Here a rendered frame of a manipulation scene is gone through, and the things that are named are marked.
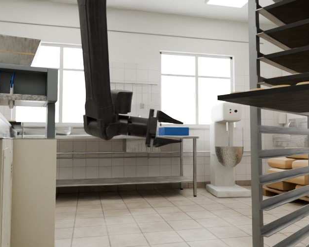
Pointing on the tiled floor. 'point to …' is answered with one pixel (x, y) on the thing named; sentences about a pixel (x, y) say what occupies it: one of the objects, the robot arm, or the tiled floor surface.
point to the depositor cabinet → (33, 192)
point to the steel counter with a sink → (128, 146)
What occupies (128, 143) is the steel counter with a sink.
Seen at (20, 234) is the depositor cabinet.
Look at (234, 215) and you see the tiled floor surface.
